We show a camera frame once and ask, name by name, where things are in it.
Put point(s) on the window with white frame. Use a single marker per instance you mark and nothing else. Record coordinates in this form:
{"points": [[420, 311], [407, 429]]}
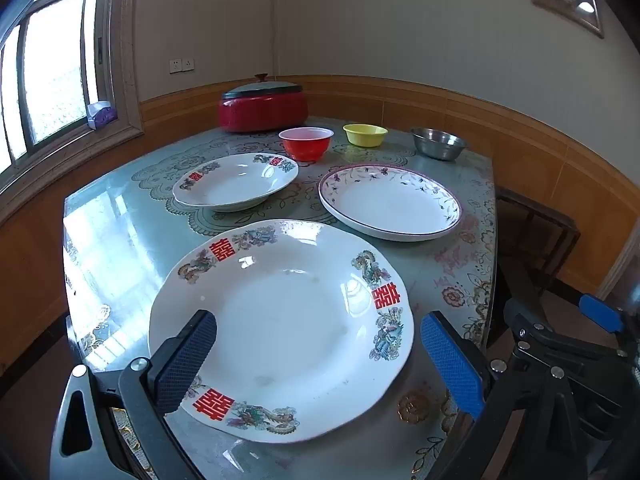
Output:
{"points": [[50, 70]]}

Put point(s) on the dark wooden chair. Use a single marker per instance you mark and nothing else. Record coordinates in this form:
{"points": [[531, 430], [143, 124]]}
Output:
{"points": [[540, 220]]}

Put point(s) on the grey pot lid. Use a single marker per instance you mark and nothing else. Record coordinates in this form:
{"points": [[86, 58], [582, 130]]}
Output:
{"points": [[265, 88]]}

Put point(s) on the white plate with red characters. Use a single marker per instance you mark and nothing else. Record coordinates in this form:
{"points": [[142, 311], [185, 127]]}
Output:
{"points": [[230, 185], [300, 320]]}

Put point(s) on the red plastic bowl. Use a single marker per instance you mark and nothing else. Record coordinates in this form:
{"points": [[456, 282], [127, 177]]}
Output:
{"points": [[305, 147]]}

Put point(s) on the purple tissue box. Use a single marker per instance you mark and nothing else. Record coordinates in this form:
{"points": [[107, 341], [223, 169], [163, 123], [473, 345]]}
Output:
{"points": [[101, 115]]}

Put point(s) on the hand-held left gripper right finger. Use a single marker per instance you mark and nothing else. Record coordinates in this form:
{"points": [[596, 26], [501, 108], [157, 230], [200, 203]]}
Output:
{"points": [[452, 365]]}

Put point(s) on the stainless steel bowl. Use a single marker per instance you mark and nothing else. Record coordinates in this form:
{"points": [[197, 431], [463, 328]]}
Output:
{"points": [[439, 144]]}

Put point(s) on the yellow plastic bowl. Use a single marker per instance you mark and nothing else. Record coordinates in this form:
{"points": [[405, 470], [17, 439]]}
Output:
{"points": [[365, 136]]}

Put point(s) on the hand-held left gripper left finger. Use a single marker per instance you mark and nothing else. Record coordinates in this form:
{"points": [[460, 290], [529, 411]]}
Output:
{"points": [[187, 360]]}

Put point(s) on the red electric pot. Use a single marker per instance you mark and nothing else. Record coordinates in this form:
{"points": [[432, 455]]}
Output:
{"points": [[260, 112]]}

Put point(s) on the white wall socket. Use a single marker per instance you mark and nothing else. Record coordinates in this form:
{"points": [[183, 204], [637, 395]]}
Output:
{"points": [[175, 65], [188, 64]]}

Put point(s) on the white plate with purple flowers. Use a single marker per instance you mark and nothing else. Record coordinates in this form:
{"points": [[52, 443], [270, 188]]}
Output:
{"points": [[390, 205]]}

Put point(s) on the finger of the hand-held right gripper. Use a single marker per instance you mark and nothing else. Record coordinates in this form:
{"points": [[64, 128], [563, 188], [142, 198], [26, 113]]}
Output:
{"points": [[600, 312], [550, 340]]}

